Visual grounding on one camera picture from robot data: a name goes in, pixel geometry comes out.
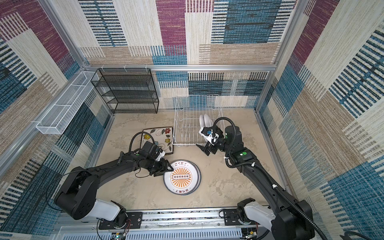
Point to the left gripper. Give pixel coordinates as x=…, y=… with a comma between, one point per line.
x=164, y=168

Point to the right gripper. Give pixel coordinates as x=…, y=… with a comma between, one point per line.
x=210, y=145

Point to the white round plate two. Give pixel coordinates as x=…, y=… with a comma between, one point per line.
x=183, y=179

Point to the white round plate one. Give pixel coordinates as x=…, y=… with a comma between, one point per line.
x=199, y=177

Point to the white round plate four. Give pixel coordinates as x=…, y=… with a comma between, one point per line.
x=208, y=122

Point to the white round plate three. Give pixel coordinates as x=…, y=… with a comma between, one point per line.
x=202, y=122

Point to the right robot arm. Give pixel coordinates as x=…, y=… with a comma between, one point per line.
x=285, y=217

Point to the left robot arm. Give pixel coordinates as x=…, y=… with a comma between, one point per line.
x=78, y=195

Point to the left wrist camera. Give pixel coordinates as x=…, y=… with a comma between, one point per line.
x=157, y=155

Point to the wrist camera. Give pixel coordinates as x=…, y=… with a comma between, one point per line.
x=210, y=134
x=157, y=155

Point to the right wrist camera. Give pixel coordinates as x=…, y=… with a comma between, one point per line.
x=210, y=134

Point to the white wire dish rack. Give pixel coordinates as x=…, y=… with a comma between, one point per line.
x=188, y=110

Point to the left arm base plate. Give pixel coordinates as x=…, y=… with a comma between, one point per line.
x=129, y=220

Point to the aluminium mounting rail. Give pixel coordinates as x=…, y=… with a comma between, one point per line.
x=169, y=224

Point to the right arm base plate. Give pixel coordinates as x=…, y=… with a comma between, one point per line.
x=231, y=217

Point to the black wire shelf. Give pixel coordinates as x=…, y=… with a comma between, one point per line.
x=129, y=90

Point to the white mesh wall basket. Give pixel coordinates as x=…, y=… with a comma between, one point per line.
x=60, y=115

